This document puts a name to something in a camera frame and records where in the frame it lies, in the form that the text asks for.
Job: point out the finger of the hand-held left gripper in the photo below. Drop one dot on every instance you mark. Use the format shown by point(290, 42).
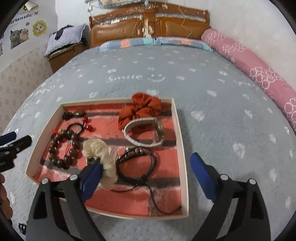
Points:
point(8, 138)
point(20, 143)

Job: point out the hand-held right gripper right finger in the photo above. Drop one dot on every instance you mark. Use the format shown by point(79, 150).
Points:
point(204, 176)

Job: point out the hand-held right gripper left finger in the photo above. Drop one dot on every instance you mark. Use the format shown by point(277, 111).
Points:
point(91, 180)

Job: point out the cream scrunchie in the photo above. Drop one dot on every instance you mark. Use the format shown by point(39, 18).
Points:
point(106, 157)

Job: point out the shallow tray with brick-print lining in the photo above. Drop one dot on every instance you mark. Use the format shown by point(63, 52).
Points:
point(115, 201)

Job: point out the brown hair clip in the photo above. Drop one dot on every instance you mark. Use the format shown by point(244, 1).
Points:
point(78, 113)

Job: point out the orange scrunchie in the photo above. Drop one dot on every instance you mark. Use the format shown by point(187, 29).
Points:
point(143, 104)

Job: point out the person's left hand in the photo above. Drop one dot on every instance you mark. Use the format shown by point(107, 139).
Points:
point(4, 197)

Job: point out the grey flower-print bed blanket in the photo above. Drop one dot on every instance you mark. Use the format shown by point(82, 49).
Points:
point(208, 81)

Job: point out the wooden nightstand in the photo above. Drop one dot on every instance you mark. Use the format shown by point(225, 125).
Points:
point(64, 58)

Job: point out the grey cats sticker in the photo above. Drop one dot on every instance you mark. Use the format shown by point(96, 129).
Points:
point(17, 38)

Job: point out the cat in sunflower sticker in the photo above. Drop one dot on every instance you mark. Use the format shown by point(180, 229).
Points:
point(39, 28)

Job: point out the lilac dotted cushion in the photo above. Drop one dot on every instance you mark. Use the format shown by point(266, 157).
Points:
point(69, 38)

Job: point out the dark cloth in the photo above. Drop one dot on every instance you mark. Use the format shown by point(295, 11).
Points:
point(60, 32)

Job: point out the pink patterned bolster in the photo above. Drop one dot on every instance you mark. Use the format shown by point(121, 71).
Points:
point(242, 60)

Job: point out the plaid pillow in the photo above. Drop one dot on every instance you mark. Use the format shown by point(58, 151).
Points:
point(185, 42)
point(124, 44)

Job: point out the wooden headboard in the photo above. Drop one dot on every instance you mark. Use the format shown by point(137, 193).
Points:
point(111, 32)

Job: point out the small doll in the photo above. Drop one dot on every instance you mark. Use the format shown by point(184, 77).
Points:
point(149, 29)

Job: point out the lettering wall sticker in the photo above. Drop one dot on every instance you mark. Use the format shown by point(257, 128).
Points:
point(20, 19)

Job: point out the peeling wall poster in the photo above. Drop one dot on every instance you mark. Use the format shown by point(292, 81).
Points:
point(29, 6)

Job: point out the wall socket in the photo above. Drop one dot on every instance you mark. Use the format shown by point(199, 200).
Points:
point(90, 9)

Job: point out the floral quilted wall cloth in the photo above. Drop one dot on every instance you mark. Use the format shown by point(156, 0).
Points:
point(120, 1)

